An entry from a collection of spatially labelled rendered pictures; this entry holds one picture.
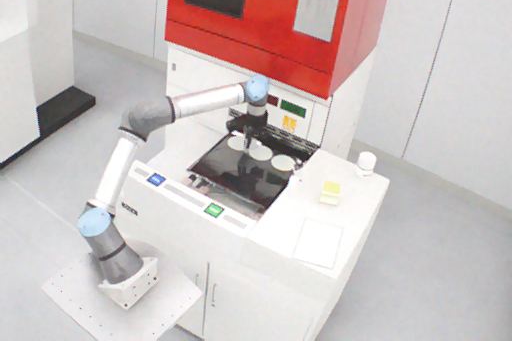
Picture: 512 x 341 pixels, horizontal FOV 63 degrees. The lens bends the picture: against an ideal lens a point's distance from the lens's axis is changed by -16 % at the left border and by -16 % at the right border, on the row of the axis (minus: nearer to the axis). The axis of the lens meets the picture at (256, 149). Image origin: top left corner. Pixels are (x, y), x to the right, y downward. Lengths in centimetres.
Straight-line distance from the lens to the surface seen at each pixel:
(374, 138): 375
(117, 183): 168
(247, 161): 205
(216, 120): 231
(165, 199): 178
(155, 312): 161
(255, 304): 190
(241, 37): 199
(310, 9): 180
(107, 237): 153
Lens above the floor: 218
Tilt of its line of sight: 37 degrees down
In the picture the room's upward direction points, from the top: 9 degrees clockwise
